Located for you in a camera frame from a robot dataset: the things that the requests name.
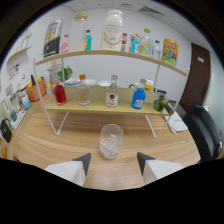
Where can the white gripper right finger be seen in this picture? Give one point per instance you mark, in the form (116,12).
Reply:
(156,169)

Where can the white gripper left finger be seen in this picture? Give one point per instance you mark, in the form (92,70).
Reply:
(71,170)

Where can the small red liquid bottle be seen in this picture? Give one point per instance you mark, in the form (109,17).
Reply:
(60,95)

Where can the clear bottle orange cap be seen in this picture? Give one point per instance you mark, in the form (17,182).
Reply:
(84,95)

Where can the teal cup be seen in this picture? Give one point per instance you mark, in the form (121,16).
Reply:
(13,115)

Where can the white notebook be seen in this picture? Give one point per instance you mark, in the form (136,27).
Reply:
(176,122)

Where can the white tray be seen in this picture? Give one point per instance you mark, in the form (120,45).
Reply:
(18,120)

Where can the blue liquid bottle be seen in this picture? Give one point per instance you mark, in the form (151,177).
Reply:
(138,98)

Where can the black kettle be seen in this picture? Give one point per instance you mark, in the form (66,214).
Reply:
(5,131)

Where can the two-tier white wood shelf rack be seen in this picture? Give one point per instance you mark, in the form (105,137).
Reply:
(100,96)

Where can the blue white jar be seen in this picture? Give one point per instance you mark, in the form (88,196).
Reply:
(26,102)

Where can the clear bottle red label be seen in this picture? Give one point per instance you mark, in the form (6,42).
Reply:
(112,96)

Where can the yellow jar white lid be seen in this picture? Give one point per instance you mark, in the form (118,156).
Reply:
(149,85)

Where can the green mug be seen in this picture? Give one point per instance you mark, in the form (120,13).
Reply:
(134,85)

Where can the white appliance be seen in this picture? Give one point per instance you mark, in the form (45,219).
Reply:
(14,101)

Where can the white bowl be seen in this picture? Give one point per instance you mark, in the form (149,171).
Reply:
(91,82)
(103,83)

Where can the green potted plant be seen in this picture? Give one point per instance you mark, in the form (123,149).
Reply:
(65,72)

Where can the green toy vegetable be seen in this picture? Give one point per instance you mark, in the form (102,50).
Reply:
(33,80)

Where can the brown door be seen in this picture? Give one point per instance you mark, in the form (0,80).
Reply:
(196,76)

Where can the water bottle blue cap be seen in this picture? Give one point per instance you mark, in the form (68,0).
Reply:
(156,50)

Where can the small pink bottle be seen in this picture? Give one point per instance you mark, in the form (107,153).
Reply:
(64,46)

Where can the light blue bottle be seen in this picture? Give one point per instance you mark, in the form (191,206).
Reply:
(135,46)

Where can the small teal bottle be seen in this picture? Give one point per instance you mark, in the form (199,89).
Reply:
(88,41)

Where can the tall black can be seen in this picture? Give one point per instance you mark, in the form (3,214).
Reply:
(52,40)

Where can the glass jar cork lid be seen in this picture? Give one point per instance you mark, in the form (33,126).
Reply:
(77,33)

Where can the white figurine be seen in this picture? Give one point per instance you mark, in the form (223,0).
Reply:
(25,39)

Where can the large white bottle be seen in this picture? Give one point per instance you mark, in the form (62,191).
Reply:
(112,33)

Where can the ceiling air vent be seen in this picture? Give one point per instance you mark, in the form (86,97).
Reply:
(150,10)

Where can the small square ceiling vent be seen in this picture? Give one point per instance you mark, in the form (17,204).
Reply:
(126,5)

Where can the wooden wall shelf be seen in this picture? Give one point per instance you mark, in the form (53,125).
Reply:
(20,51)

